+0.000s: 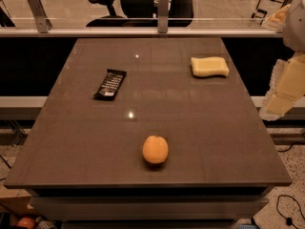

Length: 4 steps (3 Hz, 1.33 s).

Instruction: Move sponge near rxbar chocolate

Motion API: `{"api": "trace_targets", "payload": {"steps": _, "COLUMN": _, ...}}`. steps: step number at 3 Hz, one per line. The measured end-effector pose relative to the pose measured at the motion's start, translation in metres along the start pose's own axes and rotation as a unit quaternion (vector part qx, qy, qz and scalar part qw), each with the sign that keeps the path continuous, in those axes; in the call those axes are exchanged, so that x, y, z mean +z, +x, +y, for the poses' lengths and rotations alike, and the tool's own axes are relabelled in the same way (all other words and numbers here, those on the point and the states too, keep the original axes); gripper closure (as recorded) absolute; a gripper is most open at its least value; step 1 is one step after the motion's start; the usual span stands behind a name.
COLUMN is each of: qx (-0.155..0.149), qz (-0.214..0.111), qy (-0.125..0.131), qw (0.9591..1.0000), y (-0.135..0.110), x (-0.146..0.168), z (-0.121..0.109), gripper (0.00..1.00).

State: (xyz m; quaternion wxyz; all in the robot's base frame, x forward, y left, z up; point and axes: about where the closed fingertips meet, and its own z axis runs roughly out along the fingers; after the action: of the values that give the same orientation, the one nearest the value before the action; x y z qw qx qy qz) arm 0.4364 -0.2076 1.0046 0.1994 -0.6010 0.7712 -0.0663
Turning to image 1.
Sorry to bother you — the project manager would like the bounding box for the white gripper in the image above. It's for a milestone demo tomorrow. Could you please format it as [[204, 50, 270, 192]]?
[[259, 0, 305, 121]]

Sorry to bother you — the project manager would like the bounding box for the yellow sponge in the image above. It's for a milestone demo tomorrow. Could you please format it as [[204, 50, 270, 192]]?
[[191, 56, 230, 77]]

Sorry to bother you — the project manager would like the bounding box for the black rxbar chocolate bar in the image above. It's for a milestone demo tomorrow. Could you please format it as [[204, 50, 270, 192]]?
[[92, 69, 127, 101]]

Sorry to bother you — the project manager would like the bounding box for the black office chair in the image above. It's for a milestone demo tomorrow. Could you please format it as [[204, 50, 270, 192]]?
[[87, 0, 193, 27]]

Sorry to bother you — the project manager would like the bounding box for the orange fruit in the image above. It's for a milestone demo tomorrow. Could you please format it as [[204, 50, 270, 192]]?
[[142, 135, 169, 165]]

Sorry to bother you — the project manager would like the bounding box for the small orange ball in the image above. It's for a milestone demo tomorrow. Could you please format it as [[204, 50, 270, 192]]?
[[17, 217, 36, 229]]

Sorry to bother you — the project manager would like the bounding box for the middle metal glass bracket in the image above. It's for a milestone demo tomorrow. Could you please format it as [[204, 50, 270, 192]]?
[[157, 0, 169, 33]]

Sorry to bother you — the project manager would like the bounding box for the metal glass bracket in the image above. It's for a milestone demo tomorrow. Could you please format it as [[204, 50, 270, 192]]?
[[27, 0, 52, 33], [157, 0, 169, 33]]

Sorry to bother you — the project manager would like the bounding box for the black floor cable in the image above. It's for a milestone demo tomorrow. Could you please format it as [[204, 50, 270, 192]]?
[[275, 194, 305, 229]]

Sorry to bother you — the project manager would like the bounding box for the left metal glass bracket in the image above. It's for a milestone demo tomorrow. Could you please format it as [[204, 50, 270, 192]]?
[[27, 0, 52, 33]]

